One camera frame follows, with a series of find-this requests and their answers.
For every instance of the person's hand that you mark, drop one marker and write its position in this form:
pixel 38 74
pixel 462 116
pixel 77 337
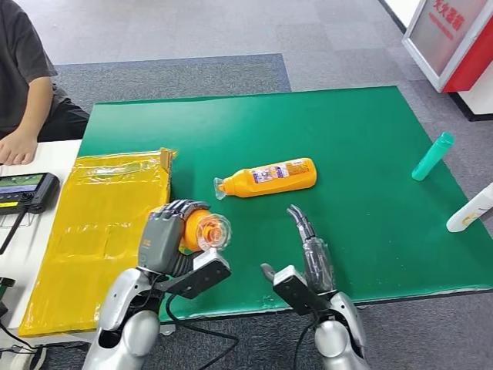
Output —
pixel 17 148

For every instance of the white bottle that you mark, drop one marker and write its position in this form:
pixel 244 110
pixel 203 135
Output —
pixel 470 210

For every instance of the black handheld controller with screen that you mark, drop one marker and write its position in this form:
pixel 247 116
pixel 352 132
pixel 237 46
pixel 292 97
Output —
pixel 36 191

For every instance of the teal bottle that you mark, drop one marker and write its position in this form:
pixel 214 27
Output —
pixel 431 158

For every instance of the white table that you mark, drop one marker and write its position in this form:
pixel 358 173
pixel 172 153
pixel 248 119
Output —
pixel 42 158

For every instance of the green mat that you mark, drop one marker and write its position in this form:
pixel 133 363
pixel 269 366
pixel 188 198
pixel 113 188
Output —
pixel 269 122

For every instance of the orange bottle clear cap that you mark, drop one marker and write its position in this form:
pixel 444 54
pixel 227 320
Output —
pixel 269 178
pixel 192 230

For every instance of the white object with black trim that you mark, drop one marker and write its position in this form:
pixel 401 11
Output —
pixel 27 359

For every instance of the person's forearm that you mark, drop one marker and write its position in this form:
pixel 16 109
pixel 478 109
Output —
pixel 35 107

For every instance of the red white display stand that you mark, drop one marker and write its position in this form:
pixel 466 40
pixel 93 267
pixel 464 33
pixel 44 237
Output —
pixel 442 35

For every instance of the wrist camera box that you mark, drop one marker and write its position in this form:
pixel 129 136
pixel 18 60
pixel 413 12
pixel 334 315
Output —
pixel 295 291
pixel 204 273

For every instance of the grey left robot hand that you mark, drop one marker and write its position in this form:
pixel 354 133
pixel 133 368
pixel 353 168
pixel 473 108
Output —
pixel 161 240

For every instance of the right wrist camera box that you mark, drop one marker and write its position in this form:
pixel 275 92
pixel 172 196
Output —
pixel 295 291

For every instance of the person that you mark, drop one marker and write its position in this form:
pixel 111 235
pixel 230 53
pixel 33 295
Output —
pixel 17 51

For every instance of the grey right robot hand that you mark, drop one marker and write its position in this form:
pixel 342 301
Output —
pixel 317 265

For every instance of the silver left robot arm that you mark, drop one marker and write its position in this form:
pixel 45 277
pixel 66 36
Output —
pixel 127 316

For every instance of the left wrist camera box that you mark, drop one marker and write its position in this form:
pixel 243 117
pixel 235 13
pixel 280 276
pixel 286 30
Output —
pixel 204 273

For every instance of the yellow taped cardboard box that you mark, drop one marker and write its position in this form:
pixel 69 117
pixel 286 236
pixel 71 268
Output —
pixel 96 214

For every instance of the black device at table edge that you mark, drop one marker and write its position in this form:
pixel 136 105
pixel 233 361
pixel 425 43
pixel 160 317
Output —
pixel 4 296

